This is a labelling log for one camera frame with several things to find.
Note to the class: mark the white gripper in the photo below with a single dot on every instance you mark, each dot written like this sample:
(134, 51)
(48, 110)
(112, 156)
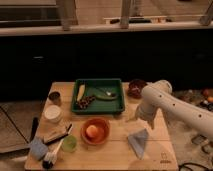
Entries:
(146, 112)

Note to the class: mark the light blue towel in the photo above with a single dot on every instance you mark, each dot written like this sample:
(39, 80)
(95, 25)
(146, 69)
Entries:
(138, 142)

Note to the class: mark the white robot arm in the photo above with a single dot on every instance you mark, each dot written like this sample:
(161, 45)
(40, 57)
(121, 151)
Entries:
(158, 95)

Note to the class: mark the dark red bowl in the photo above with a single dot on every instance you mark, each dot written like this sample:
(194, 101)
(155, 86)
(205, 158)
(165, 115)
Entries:
(135, 87)

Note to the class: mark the green plastic tray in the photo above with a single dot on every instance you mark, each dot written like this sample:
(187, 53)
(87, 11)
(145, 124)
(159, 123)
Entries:
(97, 107)

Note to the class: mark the orange plate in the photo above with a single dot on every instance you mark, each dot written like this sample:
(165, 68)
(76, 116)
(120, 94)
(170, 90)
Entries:
(104, 129)

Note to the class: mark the green cucumber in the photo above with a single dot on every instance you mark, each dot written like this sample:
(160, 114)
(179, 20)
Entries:
(101, 94)

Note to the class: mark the orange ball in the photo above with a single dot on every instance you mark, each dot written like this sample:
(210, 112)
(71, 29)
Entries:
(92, 131)

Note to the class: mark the dark grape bunch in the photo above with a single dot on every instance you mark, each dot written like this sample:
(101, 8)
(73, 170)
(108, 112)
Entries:
(85, 101)

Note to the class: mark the yellow corn cob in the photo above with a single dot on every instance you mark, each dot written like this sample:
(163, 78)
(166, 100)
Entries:
(80, 92)

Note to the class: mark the green cup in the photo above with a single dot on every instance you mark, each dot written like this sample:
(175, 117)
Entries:
(69, 144)

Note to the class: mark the wooden block brush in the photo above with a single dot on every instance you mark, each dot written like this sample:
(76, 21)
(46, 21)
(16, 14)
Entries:
(56, 135)

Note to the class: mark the white round container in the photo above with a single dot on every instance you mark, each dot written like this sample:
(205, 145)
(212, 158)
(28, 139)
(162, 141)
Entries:
(53, 113)

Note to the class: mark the blue sponge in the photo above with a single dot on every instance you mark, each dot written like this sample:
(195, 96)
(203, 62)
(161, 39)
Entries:
(37, 148)

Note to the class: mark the black handled tool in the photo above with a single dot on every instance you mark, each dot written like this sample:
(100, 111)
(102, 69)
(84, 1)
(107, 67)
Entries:
(34, 128)

